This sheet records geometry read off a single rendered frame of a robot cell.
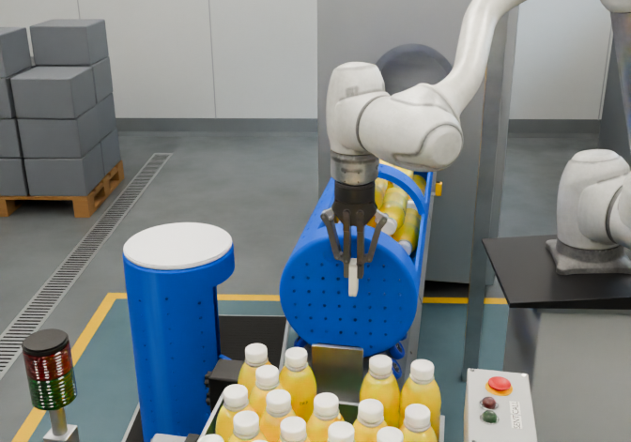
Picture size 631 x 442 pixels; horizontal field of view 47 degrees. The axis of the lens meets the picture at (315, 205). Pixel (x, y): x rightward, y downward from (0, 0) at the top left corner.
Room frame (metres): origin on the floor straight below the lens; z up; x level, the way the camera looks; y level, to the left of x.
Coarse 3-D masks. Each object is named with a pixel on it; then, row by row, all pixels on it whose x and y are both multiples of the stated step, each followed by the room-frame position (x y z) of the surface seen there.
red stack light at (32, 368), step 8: (56, 352) 0.87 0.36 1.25; (64, 352) 0.88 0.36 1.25; (24, 360) 0.87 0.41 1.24; (32, 360) 0.86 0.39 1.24; (40, 360) 0.86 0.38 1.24; (48, 360) 0.86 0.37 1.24; (56, 360) 0.87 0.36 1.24; (64, 360) 0.88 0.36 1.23; (32, 368) 0.86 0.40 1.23; (40, 368) 0.86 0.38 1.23; (48, 368) 0.86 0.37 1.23; (56, 368) 0.87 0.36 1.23; (64, 368) 0.87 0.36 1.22; (32, 376) 0.86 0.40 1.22; (40, 376) 0.86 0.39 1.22; (48, 376) 0.86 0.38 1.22; (56, 376) 0.86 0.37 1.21
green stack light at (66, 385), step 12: (72, 372) 0.89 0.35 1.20; (36, 384) 0.86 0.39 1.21; (48, 384) 0.86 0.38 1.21; (60, 384) 0.87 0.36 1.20; (72, 384) 0.88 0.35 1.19; (36, 396) 0.86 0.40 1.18; (48, 396) 0.86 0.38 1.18; (60, 396) 0.86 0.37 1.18; (72, 396) 0.88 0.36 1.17; (48, 408) 0.86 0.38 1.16
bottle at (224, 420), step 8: (248, 400) 0.98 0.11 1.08; (224, 408) 0.97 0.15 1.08; (232, 408) 0.96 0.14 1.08; (240, 408) 0.96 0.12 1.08; (248, 408) 0.97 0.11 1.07; (224, 416) 0.96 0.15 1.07; (232, 416) 0.96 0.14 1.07; (216, 424) 0.97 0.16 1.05; (224, 424) 0.95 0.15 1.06; (232, 424) 0.95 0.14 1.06; (216, 432) 0.97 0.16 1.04; (224, 432) 0.95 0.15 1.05; (232, 432) 0.95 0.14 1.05; (224, 440) 0.95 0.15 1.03
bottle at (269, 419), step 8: (264, 416) 0.96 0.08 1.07; (272, 416) 0.95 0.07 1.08; (280, 416) 0.94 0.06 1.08; (288, 416) 0.95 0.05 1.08; (296, 416) 0.97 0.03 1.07; (264, 424) 0.95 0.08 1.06; (272, 424) 0.94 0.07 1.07; (280, 424) 0.94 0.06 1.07; (264, 432) 0.94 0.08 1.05; (272, 432) 0.94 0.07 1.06; (280, 432) 0.93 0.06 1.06; (272, 440) 0.93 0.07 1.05
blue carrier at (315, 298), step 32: (416, 192) 1.69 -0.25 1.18; (320, 224) 1.41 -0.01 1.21; (320, 256) 1.31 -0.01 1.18; (352, 256) 1.31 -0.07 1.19; (384, 256) 1.29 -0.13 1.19; (416, 256) 1.43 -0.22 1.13; (288, 288) 1.33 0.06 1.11; (320, 288) 1.31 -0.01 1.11; (384, 288) 1.29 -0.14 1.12; (416, 288) 1.29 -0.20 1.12; (288, 320) 1.33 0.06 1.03; (320, 320) 1.31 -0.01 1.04; (352, 320) 1.30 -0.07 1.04; (384, 320) 1.30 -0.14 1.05
